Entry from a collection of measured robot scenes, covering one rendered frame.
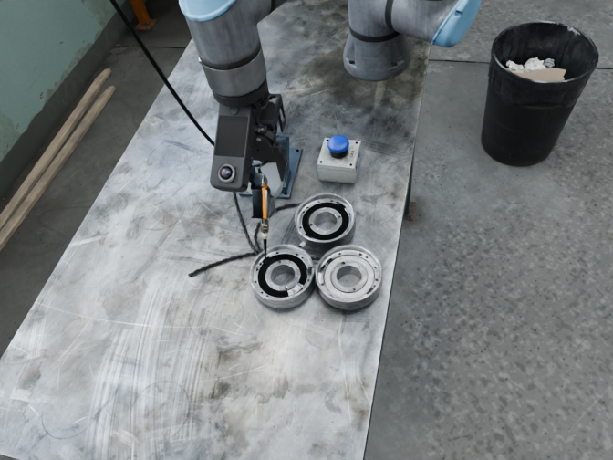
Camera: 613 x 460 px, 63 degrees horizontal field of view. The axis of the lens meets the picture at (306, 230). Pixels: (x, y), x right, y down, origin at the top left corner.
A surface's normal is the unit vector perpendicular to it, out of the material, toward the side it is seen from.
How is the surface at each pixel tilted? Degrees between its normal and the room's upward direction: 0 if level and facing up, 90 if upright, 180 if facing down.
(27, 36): 90
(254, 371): 0
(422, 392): 0
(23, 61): 90
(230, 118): 31
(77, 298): 0
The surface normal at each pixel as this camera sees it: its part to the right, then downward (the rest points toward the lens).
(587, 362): -0.11, -0.58
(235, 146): -0.20, -0.07
